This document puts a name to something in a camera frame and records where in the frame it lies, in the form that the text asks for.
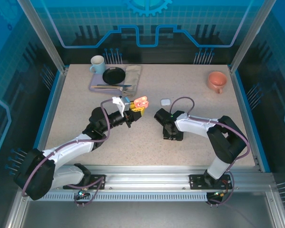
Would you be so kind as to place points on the pink earbuds charging case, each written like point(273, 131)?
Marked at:
point(140, 101)

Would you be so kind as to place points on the white earbuds charging case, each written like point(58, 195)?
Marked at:
point(165, 102)

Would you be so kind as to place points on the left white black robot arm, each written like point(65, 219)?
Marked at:
point(71, 147)

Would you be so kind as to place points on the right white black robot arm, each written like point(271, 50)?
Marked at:
point(194, 122)

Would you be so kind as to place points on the beige cloth napkin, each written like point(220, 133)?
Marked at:
point(134, 76)

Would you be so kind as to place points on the dark table knife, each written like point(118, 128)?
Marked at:
point(109, 85)

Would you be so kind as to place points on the lavender placemat tray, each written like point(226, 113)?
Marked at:
point(96, 80)

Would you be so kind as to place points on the black round plate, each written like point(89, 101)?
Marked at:
point(114, 76)

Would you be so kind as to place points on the light blue mug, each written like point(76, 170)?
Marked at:
point(98, 67)

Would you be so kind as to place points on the orange ceramic cup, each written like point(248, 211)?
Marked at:
point(217, 79)

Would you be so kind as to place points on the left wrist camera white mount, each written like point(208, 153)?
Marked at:
point(120, 103)

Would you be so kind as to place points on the aluminium side rail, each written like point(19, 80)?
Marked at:
point(240, 95)
point(57, 95)

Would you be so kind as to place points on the aluminium front rail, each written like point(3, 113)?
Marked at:
point(145, 178)

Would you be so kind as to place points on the aluminium base frame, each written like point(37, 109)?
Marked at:
point(145, 213)

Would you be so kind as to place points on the aluminium frame post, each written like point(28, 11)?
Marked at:
point(42, 35)
point(251, 35)

